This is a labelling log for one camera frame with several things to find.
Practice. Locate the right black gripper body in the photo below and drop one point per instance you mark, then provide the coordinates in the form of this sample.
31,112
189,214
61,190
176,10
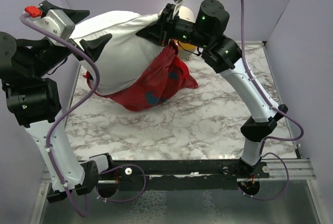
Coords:
177,28

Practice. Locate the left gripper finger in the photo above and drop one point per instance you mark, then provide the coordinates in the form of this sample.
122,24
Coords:
94,48
75,15

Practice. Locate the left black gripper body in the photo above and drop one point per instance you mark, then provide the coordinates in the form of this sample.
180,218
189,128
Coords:
44,60

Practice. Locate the white pillow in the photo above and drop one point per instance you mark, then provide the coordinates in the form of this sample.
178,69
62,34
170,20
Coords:
126,56

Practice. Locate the red printed pillowcase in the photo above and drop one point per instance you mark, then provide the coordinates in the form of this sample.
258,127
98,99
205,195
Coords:
159,82

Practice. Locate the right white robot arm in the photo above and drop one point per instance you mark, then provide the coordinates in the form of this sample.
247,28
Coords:
224,56

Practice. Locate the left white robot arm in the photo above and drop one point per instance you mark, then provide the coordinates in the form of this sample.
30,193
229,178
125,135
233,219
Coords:
34,100

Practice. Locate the white cylindrical drawer cabinet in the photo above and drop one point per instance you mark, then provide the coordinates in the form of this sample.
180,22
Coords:
185,50

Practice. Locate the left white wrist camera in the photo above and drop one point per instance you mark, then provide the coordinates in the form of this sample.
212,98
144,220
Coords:
56,26

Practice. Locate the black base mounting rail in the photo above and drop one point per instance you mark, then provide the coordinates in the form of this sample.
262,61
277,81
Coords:
176,175

